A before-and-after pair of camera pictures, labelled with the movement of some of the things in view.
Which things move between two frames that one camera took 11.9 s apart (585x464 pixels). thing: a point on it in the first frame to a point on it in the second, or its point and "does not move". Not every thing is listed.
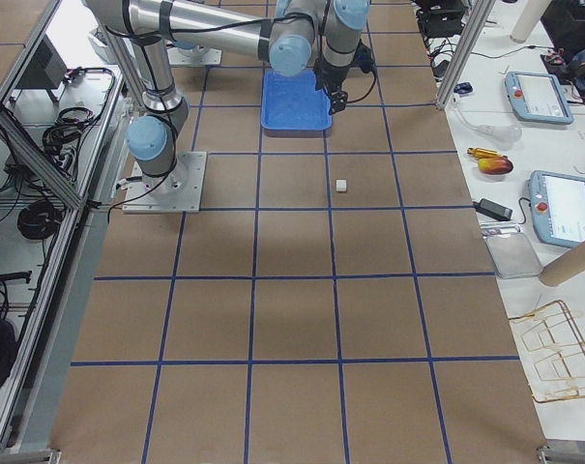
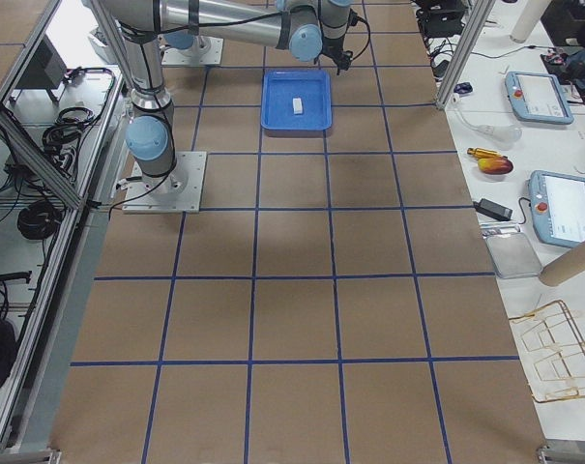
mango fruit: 495,165 does not move
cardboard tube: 575,260 does not move
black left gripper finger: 338,101 to 344,61
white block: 341,185 to 297,105
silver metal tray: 512,255 does not move
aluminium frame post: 463,51 does not move
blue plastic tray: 293,102 does not move
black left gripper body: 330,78 to 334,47
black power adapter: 490,208 does not move
